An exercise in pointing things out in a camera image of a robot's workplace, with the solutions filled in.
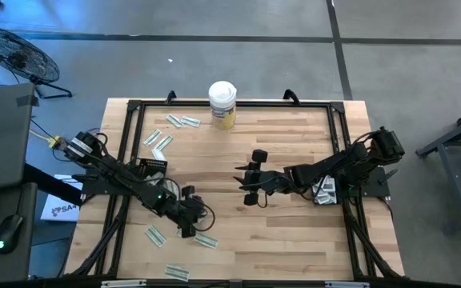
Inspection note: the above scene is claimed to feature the black desk support bar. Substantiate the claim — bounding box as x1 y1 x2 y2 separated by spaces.
22 162 84 207

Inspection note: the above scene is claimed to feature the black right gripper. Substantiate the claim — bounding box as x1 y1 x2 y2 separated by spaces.
233 149 295 206

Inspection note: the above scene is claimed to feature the white lid yellow wipes canister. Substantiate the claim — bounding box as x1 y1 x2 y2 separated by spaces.
208 80 238 130

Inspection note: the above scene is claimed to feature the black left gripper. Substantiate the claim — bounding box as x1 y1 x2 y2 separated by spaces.
170 185 207 239

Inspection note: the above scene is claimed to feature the black metal table frame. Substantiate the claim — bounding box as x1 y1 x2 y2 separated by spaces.
65 98 404 281

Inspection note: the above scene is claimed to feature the black perforated plastic tray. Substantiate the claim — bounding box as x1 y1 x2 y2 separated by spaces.
136 157 169 189
311 174 339 206

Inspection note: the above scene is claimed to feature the white printed paper sheet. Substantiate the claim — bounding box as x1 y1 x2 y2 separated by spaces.
40 172 84 223

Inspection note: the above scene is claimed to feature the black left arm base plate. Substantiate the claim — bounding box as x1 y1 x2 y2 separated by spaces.
71 172 138 197

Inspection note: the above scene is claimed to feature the dark grey desk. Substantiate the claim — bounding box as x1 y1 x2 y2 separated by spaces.
0 182 38 284

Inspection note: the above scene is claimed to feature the white edge strip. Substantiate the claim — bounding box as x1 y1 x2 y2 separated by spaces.
100 279 147 288
324 281 371 288

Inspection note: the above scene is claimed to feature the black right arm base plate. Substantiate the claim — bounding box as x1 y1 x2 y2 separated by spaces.
364 166 399 199

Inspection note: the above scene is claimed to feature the black computer mouse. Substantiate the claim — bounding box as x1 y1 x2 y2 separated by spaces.
0 214 26 256

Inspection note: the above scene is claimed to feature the grey tape piece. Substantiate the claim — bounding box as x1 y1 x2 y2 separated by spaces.
16 94 40 108

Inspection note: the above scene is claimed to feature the black floor fan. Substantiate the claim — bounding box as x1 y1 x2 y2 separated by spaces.
0 26 74 100

